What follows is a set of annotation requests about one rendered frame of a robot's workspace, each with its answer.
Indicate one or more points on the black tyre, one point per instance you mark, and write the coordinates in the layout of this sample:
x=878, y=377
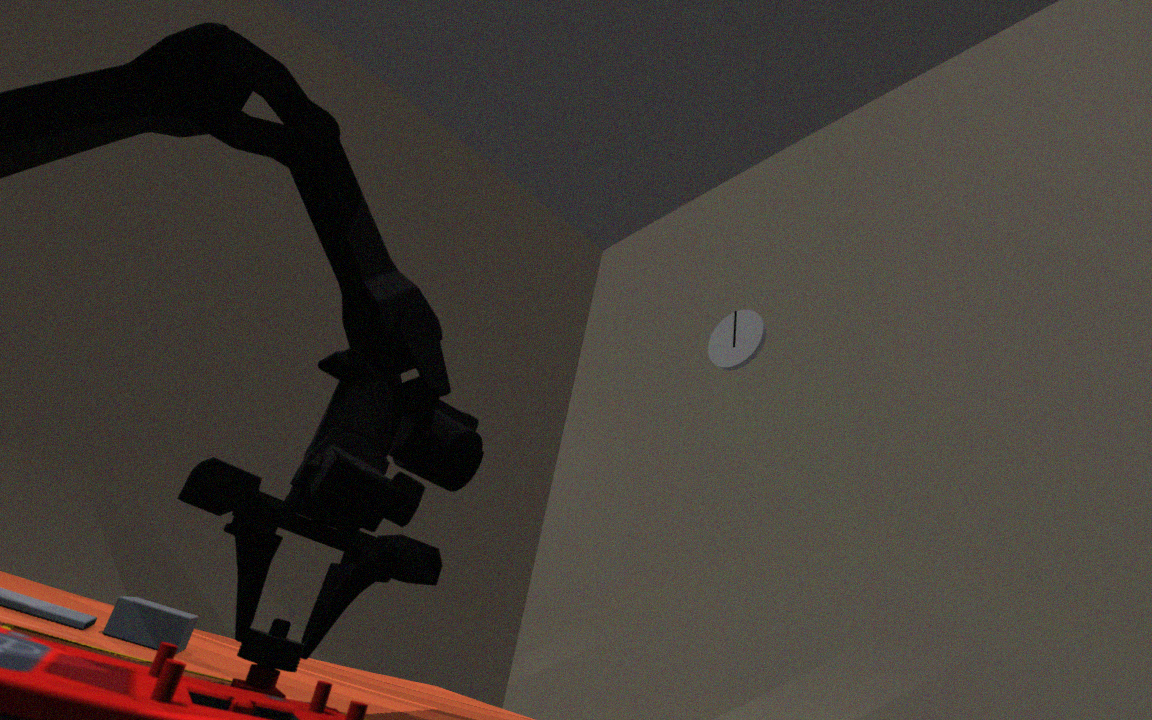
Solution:
x=271, y=651

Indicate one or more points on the yellow rectangular outline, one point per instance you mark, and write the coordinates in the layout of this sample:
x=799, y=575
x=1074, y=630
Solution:
x=10, y=626

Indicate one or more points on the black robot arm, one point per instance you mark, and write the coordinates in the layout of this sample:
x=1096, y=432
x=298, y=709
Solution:
x=195, y=82

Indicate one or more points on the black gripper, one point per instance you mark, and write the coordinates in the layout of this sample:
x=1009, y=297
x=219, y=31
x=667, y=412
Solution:
x=218, y=487

